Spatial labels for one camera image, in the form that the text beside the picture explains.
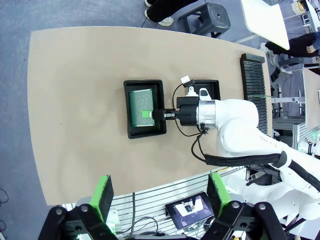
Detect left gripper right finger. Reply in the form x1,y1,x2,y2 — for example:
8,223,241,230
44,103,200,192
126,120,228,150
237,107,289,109
203,172,288,240

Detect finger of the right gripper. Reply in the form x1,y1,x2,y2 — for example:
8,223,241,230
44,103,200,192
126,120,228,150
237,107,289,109
141,108,177,121

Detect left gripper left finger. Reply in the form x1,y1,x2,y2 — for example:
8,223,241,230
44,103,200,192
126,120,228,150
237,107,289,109
37,174,118,240

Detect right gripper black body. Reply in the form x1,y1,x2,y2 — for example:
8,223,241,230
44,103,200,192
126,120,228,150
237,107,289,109
174,96,200,127

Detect small black ESD tray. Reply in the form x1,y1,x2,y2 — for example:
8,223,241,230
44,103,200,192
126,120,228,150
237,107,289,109
190,79,221,101

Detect large black ESD tray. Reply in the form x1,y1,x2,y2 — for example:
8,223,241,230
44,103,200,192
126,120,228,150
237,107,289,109
122,79,167,140

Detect black tablet with screen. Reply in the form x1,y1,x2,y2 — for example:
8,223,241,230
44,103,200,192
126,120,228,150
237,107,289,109
164,191,215,230

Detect grey slotted aluminium base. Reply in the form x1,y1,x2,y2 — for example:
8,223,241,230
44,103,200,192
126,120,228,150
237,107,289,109
62,166,248,240

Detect dark slotted PCB rack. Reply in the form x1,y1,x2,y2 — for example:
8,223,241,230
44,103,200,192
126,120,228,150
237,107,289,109
239,52,270,136

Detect black foam block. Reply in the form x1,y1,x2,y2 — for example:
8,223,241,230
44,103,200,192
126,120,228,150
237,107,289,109
269,66,282,82

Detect large grey plastic stool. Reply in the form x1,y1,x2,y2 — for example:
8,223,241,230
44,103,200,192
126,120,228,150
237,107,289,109
177,2,232,39

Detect bystander black trousers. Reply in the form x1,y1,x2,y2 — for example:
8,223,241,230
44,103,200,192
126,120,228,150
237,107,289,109
146,0,208,25
264,32,320,58

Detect small grey plastic stool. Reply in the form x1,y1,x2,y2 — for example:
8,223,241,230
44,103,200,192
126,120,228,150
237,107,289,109
276,56,305,75

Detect white side table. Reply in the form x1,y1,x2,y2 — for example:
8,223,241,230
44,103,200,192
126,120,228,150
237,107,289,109
239,0,291,50

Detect light wooden side table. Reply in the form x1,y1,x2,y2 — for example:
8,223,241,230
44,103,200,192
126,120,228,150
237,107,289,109
301,67,320,131

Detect thin black camera cable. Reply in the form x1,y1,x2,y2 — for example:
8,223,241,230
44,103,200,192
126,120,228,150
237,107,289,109
171,76,210,163

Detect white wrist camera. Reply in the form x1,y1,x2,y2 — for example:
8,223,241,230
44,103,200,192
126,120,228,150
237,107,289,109
185,84,216,102

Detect grey cable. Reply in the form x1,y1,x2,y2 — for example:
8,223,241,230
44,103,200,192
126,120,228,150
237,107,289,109
128,191,159,237

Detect black braided cable sleeve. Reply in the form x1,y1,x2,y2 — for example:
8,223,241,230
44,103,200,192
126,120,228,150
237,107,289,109
203,150,320,195

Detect aluminium profile frame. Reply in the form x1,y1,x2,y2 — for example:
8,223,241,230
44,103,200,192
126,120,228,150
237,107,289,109
271,114,310,151

